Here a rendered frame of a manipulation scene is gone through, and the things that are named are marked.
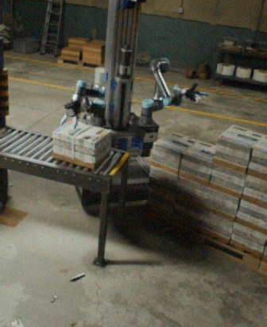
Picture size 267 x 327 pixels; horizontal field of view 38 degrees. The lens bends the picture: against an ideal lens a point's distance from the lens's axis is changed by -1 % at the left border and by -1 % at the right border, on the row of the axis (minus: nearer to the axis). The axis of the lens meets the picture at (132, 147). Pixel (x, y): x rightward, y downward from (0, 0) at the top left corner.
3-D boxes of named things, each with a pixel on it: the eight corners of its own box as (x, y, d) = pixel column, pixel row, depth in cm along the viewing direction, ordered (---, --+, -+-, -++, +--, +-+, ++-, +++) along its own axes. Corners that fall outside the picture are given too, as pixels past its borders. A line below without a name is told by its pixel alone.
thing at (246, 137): (233, 125, 344) (234, 124, 343) (265, 135, 330) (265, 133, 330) (218, 136, 315) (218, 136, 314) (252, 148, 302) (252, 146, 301)
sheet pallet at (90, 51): (114, 64, 995) (116, 42, 972) (103, 71, 922) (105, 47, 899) (71, 57, 1022) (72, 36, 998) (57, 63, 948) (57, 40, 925)
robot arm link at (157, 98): (146, 109, 402) (152, 57, 380) (156, 108, 412) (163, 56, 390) (155, 113, 395) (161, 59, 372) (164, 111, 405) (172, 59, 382)
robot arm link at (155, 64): (149, 57, 368) (171, 103, 362) (157, 56, 375) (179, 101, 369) (142, 63, 376) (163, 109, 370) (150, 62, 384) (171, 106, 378)
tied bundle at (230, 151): (227, 148, 353) (232, 125, 344) (259, 159, 340) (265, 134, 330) (211, 162, 324) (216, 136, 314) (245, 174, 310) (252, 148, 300)
